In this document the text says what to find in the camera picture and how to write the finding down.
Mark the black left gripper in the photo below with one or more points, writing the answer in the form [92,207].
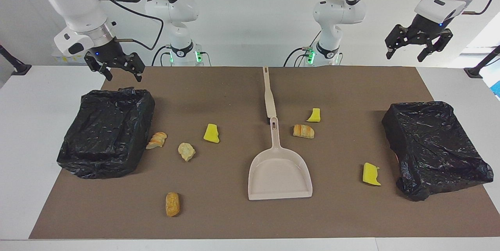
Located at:
[425,28]

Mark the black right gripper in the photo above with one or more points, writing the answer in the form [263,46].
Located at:
[111,53]

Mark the pale striped croissant piece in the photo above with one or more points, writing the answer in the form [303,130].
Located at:
[157,140]

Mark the pale bread lump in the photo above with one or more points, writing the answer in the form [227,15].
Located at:
[186,151]

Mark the yellow sponge wedge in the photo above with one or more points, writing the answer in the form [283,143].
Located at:
[211,133]

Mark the small yellow green sponge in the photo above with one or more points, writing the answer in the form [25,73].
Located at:
[314,115]

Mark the large yellow sponge piece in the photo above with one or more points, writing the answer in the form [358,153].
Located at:
[370,174]

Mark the golden croissant chunk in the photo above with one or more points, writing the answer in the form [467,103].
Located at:
[303,131]

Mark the brown bread roll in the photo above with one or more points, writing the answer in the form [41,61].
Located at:
[172,204]

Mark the beige hand brush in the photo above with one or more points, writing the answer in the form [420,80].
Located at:
[269,102]

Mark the beige plastic dustpan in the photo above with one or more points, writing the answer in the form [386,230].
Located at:
[279,176]

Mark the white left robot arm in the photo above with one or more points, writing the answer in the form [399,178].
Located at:
[340,12]

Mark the black bag lined bin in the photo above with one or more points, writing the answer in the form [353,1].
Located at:
[433,149]
[101,133]

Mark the white cardboard box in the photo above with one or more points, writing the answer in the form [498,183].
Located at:
[72,59]

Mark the blue object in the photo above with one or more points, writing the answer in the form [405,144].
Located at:
[497,88]

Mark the brown table mat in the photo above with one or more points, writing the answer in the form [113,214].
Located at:
[234,212]

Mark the black camera stand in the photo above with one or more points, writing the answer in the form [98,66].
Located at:
[474,72]
[21,69]

